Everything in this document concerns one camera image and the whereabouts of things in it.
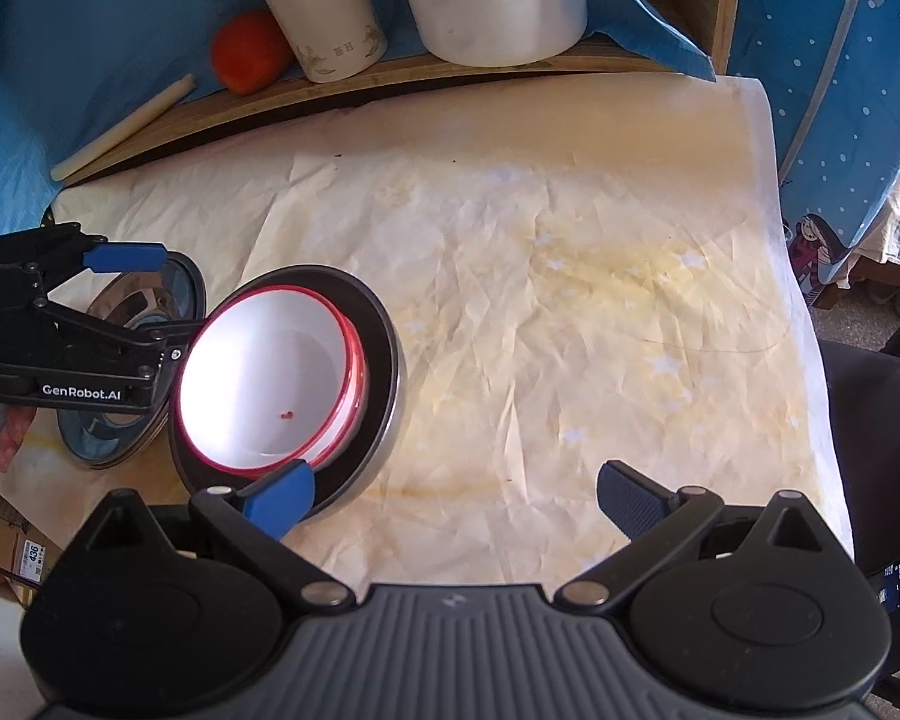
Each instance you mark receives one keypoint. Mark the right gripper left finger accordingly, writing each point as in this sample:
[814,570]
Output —
[245,528]

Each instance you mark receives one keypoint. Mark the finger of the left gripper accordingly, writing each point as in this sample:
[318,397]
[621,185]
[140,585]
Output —
[125,257]

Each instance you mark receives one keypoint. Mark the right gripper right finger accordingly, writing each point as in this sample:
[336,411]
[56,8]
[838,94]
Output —
[663,527]

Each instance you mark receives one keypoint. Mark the white rolling stick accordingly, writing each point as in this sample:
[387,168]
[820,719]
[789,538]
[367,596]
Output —
[126,128]

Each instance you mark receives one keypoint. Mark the cardboard box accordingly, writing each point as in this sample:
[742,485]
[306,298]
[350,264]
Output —
[25,551]

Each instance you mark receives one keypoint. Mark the black round plate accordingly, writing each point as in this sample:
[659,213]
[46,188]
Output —
[357,466]

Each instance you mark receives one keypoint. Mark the blue cloth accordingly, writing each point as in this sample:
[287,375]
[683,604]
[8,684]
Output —
[70,69]

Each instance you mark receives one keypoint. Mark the cream paper table cover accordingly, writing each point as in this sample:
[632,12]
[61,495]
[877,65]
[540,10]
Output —
[579,268]

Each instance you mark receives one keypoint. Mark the red tomato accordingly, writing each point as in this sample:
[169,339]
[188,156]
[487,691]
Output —
[250,52]

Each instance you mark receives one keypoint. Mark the black chair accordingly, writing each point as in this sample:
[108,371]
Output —
[864,402]

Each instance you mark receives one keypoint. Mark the white cylindrical thermos cup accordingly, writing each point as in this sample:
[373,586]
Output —
[331,39]

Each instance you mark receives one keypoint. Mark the blue dotted fabric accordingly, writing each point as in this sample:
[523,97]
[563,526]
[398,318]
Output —
[831,71]

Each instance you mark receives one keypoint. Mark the wooden tray shelf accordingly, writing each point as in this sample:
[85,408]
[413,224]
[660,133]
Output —
[709,23]

